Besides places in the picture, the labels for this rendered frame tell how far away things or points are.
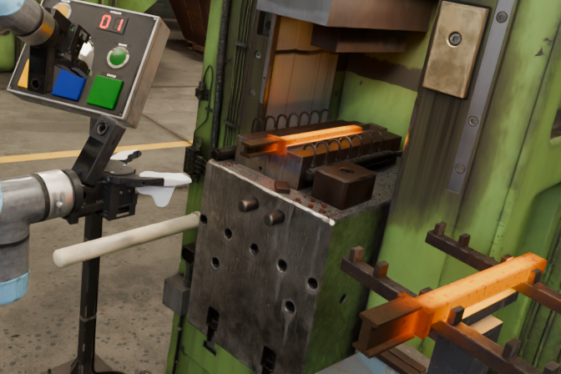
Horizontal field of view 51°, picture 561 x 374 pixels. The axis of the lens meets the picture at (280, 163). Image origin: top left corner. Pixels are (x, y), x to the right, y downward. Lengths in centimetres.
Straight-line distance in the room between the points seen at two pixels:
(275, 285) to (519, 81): 65
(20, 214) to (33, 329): 146
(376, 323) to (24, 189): 54
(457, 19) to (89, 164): 72
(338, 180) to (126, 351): 126
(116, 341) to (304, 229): 123
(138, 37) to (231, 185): 46
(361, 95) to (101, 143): 94
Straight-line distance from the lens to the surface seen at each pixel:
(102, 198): 102
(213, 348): 156
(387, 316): 68
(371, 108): 171
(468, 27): 118
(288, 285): 128
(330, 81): 171
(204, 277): 148
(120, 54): 153
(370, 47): 142
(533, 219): 159
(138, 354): 223
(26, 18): 119
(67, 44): 131
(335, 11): 121
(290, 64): 155
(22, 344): 230
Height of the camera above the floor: 137
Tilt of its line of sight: 19 degrees down
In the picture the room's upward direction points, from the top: 10 degrees clockwise
